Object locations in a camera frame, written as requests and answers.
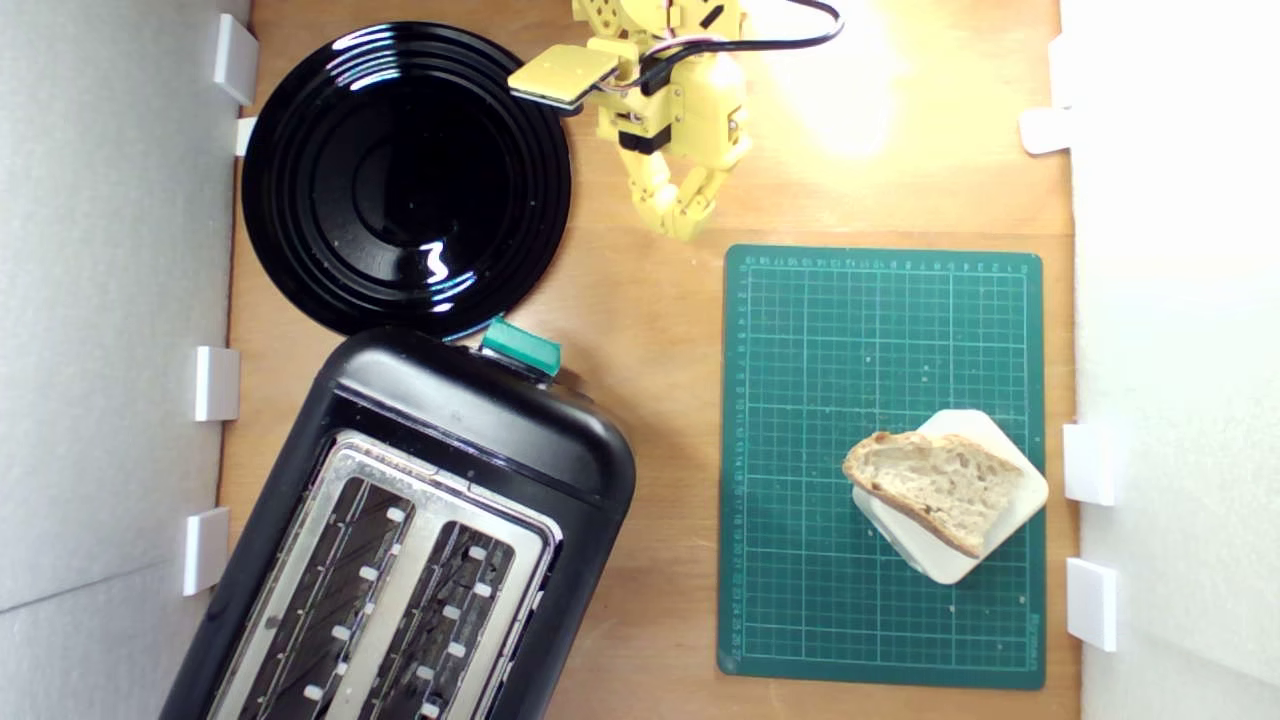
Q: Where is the brown bread slice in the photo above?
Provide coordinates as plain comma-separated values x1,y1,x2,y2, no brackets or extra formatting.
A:
842,431,1026,559

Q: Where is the green toaster lever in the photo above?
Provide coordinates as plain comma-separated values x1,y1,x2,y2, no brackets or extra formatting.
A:
480,316,563,381

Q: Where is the black two-slot toaster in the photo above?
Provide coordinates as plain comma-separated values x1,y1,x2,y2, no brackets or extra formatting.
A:
160,325,638,720

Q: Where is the green cutting mat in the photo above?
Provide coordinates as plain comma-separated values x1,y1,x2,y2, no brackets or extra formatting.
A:
717,244,1047,691

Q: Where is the black plate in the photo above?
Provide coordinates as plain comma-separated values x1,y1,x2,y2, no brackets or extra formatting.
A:
241,22,573,341

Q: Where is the white block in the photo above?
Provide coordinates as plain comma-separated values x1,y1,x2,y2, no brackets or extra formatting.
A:
851,408,1051,586

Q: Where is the black cable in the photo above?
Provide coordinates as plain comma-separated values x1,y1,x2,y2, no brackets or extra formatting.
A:
640,0,846,96

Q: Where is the wrist camera on yellow plate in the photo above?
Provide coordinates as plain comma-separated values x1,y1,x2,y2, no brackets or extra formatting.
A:
507,43,622,111

